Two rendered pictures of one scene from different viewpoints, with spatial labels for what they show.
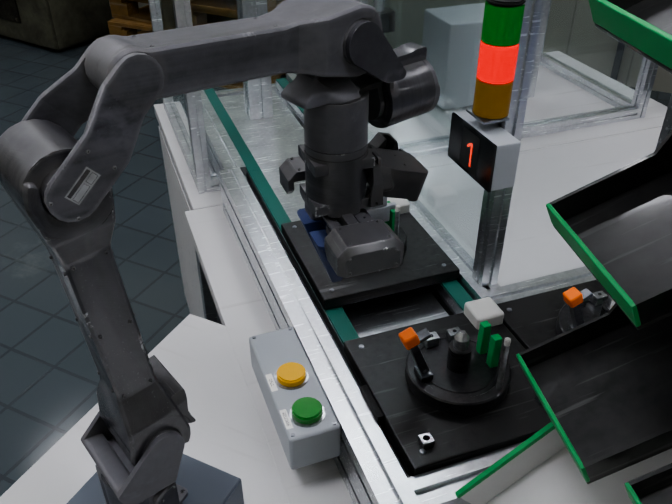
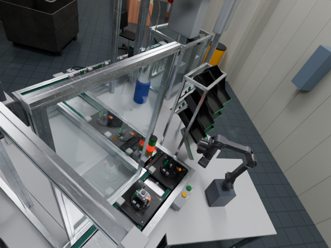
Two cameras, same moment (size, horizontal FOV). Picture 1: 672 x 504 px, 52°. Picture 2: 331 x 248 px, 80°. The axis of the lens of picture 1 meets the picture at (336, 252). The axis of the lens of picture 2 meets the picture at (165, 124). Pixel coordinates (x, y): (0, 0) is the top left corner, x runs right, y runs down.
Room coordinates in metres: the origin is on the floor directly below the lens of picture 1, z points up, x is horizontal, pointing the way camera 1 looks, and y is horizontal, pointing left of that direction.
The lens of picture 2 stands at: (1.47, 0.35, 2.31)
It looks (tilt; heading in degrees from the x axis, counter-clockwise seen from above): 43 degrees down; 222
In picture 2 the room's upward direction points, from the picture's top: 19 degrees clockwise
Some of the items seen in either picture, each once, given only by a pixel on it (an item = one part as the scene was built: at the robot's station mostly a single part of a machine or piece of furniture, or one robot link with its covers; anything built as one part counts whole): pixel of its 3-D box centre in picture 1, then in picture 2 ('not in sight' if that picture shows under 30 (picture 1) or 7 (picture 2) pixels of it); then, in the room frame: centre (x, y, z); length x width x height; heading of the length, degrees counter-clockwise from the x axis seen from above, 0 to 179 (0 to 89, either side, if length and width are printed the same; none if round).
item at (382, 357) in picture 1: (460, 353); (169, 167); (0.68, -0.17, 1.01); 0.24 x 0.24 x 0.13; 20
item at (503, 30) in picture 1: (502, 21); (152, 141); (0.90, -0.22, 1.39); 0.05 x 0.05 x 0.05
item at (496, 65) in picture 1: (497, 59); (150, 146); (0.90, -0.22, 1.34); 0.05 x 0.05 x 0.05
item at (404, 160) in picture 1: (386, 165); (202, 149); (0.60, -0.05, 1.34); 0.07 x 0.07 x 0.06; 23
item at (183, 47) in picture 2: not in sight; (175, 59); (-0.17, -1.34, 1.21); 0.69 x 0.46 x 0.69; 20
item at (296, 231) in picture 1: (366, 249); (140, 201); (1.00, -0.05, 0.96); 0.24 x 0.24 x 0.02; 20
